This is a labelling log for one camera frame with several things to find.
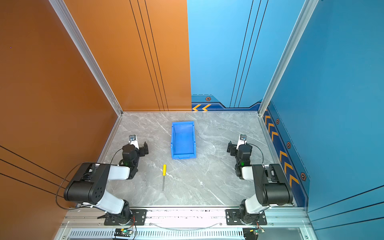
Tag yellow handle screwdriver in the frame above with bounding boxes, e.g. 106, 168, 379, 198
162, 164, 167, 193

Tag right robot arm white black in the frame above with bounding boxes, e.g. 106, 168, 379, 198
227, 142, 294, 225

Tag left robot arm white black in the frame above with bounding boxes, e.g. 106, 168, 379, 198
64, 141, 149, 226

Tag blue plastic bin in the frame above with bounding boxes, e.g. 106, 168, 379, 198
171, 122, 197, 160

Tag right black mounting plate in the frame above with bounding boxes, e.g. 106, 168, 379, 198
225, 209, 268, 226

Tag black mounting plate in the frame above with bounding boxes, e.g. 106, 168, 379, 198
225, 209, 268, 226
104, 209, 148, 227

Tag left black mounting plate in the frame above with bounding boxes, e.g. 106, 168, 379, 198
104, 209, 148, 227

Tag green circuit board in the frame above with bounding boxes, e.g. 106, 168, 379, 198
114, 228, 134, 240

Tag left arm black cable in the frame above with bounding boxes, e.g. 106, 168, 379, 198
55, 147, 124, 210

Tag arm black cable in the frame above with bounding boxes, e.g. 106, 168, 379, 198
248, 143, 265, 166
55, 147, 124, 210

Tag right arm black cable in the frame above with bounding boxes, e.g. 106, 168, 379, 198
248, 143, 265, 166

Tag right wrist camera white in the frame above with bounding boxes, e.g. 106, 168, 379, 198
236, 134, 247, 150

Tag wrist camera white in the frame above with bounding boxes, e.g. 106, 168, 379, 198
129, 135, 140, 149
236, 134, 247, 150

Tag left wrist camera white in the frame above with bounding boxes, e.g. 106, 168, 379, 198
129, 135, 140, 149

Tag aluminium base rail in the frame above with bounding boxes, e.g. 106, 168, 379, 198
55, 206, 317, 240

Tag right aluminium corner post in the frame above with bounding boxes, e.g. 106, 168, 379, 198
257, 0, 320, 117

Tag aluminium corner post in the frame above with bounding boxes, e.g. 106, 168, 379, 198
48, 0, 124, 117
257, 0, 320, 117

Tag left aluminium corner post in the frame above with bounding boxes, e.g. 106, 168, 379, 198
48, 0, 124, 117

